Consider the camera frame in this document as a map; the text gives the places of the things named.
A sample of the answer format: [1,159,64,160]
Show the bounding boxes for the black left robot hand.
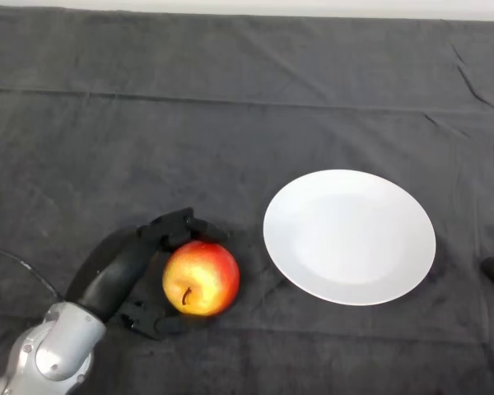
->
[64,207,231,342]

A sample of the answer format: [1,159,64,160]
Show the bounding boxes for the red yellow apple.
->
[161,240,241,317]

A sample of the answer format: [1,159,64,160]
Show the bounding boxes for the white round plate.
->
[263,169,437,307]

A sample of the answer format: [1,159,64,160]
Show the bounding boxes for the dark grey table cloth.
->
[0,4,494,395]

